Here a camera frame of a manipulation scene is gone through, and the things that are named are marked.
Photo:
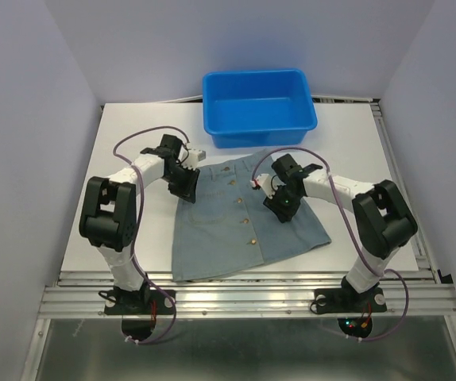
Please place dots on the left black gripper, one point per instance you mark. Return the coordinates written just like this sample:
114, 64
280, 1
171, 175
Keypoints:
187, 191

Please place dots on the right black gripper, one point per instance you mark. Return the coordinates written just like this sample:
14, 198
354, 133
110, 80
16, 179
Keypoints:
282, 213

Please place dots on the light denim skirt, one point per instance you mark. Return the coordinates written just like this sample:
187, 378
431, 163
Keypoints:
228, 228

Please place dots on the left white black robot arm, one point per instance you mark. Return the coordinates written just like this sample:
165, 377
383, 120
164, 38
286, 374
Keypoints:
112, 211

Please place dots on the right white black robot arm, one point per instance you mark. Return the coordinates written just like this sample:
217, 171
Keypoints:
378, 220

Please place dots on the blue plastic bin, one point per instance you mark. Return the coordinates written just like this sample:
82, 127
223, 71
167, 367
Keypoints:
257, 108

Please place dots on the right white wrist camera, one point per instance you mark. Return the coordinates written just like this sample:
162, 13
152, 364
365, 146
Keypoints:
263, 182

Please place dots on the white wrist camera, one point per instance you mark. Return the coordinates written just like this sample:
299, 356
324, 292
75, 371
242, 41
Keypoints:
263, 182
192, 157

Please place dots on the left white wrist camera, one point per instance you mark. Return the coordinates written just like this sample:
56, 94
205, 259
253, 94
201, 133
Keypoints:
192, 157

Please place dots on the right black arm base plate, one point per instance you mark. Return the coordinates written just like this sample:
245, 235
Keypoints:
345, 301

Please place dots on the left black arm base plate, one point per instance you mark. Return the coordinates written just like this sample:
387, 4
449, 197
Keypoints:
128, 303

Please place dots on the aluminium extrusion frame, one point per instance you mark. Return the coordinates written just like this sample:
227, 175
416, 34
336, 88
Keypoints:
73, 337

